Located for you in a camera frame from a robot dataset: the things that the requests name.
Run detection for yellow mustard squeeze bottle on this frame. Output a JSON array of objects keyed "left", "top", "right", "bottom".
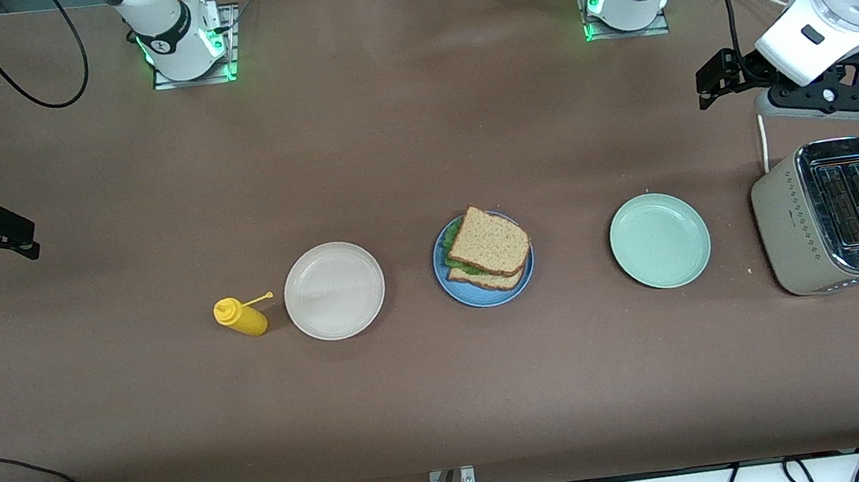
[{"left": 211, "top": 291, "right": 279, "bottom": 342}]

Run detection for brown bread slice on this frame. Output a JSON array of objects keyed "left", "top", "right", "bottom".
[
  {"left": 445, "top": 256, "right": 529, "bottom": 299},
  {"left": 440, "top": 198, "right": 536, "bottom": 285}
]

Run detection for green lettuce leaf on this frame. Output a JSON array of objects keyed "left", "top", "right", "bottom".
[{"left": 439, "top": 232, "right": 489, "bottom": 283}]

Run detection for pale green plate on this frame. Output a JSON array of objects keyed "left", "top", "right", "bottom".
[{"left": 604, "top": 186, "right": 717, "bottom": 296}]

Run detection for blue plate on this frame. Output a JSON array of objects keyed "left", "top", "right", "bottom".
[{"left": 426, "top": 204, "right": 540, "bottom": 313}]

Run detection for beige plate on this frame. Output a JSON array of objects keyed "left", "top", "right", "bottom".
[{"left": 278, "top": 236, "right": 392, "bottom": 347}]

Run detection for beige chrome toaster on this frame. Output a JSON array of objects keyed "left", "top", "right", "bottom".
[{"left": 745, "top": 135, "right": 859, "bottom": 312}]

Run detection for black left camera bracket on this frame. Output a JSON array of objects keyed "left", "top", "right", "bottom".
[{"left": 764, "top": 50, "right": 859, "bottom": 127}]

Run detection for white toaster power cord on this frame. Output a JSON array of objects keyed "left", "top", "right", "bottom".
[{"left": 721, "top": 0, "right": 812, "bottom": 177}]

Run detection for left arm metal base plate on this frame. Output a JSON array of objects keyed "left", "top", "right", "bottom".
[{"left": 578, "top": 0, "right": 673, "bottom": 45}]

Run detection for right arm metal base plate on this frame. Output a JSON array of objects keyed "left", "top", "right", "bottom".
[{"left": 144, "top": 3, "right": 244, "bottom": 92}]

